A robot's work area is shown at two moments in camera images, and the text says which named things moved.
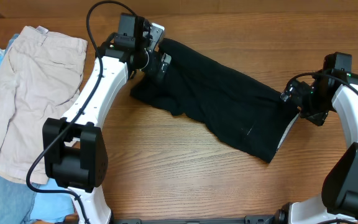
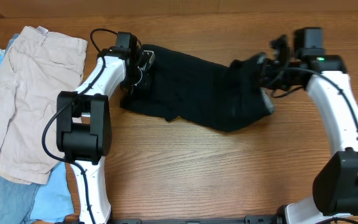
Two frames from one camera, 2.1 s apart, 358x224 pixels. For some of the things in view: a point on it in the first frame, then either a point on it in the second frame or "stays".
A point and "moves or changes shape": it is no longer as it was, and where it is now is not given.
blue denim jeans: x=4 y=201 stays
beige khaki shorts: x=36 y=83 stays
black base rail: x=247 y=219 stays
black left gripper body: x=153 y=62 to x=142 y=80
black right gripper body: x=315 y=102 to x=276 y=76
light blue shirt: x=46 y=206 stays
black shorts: x=245 y=111 moves or changes shape
